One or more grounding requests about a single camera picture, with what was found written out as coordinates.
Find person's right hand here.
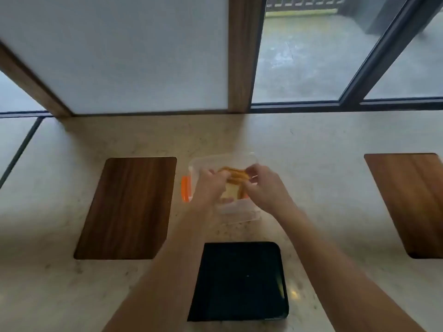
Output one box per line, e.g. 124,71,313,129
242,164,290,212

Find person's left hand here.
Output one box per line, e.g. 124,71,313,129
191,168,232,207

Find sandwich bread slices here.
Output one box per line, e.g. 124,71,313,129
217,166,250,201

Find person's right forearm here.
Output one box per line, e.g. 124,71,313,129
273,200,427,332

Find person's left forearm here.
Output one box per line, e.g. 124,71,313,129
102,200,222,332

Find clear plastic food container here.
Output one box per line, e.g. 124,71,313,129
188,153,262,224

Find orange container lid clip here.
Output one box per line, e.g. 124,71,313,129
181,175,192,203

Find dark wooden placemat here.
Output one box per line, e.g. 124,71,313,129
73,157,177,260
364,153,443,259

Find black square tray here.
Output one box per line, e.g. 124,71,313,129
187,242,289,322

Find wooden framed white panel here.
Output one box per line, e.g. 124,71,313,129
0,0,268,118

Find dark metal window frame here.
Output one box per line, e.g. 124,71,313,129
251,0,443,113

